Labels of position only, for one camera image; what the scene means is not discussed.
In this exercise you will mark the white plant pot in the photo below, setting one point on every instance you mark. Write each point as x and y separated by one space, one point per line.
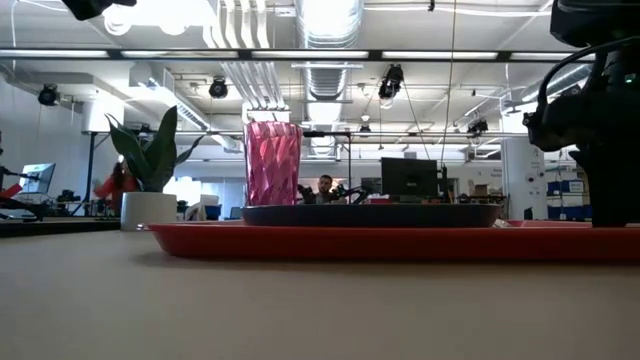
148 212

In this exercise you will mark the black background robot arms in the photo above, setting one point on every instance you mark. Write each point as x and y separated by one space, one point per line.
350 192

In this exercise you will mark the blue round plate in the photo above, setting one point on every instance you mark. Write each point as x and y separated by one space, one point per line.
370 216

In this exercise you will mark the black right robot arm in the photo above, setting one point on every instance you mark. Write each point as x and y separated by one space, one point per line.
595 20

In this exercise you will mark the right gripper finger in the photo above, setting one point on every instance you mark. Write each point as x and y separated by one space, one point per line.
615 190

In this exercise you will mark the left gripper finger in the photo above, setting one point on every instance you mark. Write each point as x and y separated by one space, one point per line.
95 7

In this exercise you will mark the red faceted cup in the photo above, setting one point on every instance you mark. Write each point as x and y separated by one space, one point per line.
272 165

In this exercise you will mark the red plastic tray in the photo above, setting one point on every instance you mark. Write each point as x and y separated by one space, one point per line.
350 245

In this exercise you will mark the green leafy plant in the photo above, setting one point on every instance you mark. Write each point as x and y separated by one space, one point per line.
160 150

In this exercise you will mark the white ceiling pipes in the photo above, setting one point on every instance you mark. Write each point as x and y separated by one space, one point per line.
250 80

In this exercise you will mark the black ceiling spotlight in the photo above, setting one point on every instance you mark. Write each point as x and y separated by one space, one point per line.
48 95
218 88
391 80
478 126

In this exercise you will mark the blue storage bins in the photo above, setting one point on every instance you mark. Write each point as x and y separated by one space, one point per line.
567 212

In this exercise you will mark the person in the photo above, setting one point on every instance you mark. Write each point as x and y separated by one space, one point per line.
117 189
325 187

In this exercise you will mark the black computer monitor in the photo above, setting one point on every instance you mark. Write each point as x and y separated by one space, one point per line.
410 177

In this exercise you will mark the black aluminium table frame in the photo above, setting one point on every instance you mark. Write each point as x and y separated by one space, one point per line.
50 227

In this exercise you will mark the silver ventilation duct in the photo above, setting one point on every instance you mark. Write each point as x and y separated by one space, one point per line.
327 80

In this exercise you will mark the black overhead frame bar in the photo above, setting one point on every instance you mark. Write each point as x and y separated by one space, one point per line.
245 55

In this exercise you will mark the white building column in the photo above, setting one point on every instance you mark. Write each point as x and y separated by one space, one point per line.
520 170

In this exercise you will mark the grey computer monitor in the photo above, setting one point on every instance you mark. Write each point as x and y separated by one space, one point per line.
37 177

